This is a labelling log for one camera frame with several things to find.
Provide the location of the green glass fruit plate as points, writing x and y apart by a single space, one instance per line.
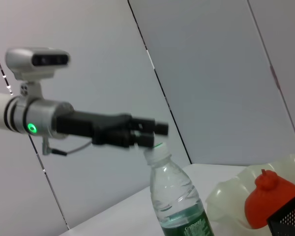
226 196

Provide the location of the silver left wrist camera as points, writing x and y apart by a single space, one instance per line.
34 61

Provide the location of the clear water bottle green label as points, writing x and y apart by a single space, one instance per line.
174 191

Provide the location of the black mesh pen holder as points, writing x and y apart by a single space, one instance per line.
292 218

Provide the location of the red-orange plush orange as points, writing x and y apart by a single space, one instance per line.
268 196

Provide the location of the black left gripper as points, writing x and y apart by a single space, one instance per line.
100 127

